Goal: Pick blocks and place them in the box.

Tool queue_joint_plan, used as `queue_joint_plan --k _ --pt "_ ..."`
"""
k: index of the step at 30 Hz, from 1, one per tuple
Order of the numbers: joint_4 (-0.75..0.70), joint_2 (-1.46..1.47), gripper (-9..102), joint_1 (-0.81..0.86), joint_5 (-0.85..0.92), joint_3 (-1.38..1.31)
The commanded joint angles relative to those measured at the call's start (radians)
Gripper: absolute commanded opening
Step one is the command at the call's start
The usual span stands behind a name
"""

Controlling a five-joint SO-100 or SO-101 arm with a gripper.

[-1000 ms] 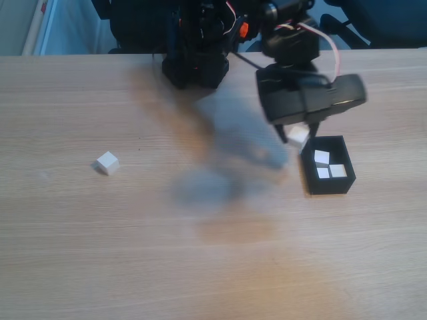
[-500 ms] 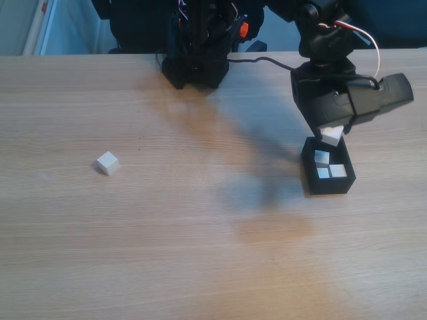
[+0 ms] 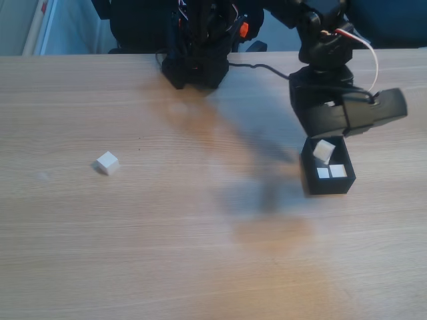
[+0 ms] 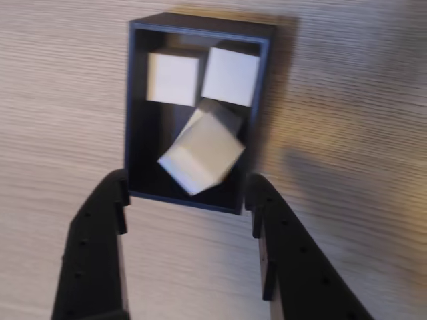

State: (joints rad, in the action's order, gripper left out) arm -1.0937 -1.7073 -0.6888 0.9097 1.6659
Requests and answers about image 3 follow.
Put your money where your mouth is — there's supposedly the black open box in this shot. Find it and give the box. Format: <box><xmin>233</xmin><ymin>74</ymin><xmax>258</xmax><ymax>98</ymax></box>
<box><xmin>301</xmin><ymin>135</ymin><xmax>357</xmax><ymax>196</ymax></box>

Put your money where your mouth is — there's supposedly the black clamp orange knob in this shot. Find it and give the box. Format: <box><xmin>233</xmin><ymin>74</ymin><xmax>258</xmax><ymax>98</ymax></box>
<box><xmin>230</xmin><ymin>15</ymin><xmax>250</xmax><ymax>53</ymax></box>

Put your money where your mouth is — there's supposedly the dark blue office chair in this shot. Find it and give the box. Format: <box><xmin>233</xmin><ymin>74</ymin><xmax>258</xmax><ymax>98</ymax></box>
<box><xmin>345</xmin><ymin>0</ymin><xmax>427</xmax><ymax>50</ymax></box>

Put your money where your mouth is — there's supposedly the white panel beige edge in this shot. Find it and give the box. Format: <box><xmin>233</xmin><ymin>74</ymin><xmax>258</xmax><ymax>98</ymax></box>
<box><xmin>21</xmin><ymin>0</ymin><xmax>101</xmax><ymax>56</ymax></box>

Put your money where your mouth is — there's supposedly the thin black camera cable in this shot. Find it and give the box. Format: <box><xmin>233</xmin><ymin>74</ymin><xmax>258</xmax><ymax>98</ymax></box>
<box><xmin>228</xmin><ymin>61</ymin><xmax>376</xmax><ymax>105</ymax></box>

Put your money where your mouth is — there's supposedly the black oval camera box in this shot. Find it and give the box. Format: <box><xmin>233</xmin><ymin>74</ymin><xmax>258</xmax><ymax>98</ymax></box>
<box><xmin>301</xmin><ymin>87</ymin><xmax>409</xmax><ymax>139</ymax></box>

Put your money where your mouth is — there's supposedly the white red servo cable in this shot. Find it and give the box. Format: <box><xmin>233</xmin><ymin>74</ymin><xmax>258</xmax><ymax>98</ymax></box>
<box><xmin>322</xmin><ymin>28</ymin><xmax>380</xmax><ymax>94</ymax></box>

